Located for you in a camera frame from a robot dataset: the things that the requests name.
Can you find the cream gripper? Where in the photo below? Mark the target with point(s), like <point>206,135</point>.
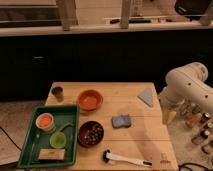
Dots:
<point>169,112</point>

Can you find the blue sponge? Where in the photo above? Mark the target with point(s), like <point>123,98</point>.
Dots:
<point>121,121</point>

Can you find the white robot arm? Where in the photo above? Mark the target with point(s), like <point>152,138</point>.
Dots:
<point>186,83</point>

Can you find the red bowl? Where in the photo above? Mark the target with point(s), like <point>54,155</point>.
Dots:
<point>89,100</point>

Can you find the dark brown bowl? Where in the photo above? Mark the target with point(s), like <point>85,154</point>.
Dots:
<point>90,134</point>

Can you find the tan sponge block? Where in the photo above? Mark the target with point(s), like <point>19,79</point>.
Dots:
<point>51,154</point>

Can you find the grey triangular cloth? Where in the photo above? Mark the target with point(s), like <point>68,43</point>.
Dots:
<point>146,97</point>

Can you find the green plastic tray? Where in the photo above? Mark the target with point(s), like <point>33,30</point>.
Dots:
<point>36,139</point>

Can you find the small dark cup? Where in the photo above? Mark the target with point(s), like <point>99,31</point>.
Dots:
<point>57,92</point>

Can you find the green measuring scoop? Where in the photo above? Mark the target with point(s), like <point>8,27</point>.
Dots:
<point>58,138</point>

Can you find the orange filled white cup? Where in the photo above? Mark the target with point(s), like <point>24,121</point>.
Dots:
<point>45,122</point>

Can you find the white handled dish brush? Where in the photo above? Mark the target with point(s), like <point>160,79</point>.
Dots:
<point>108,155</point>

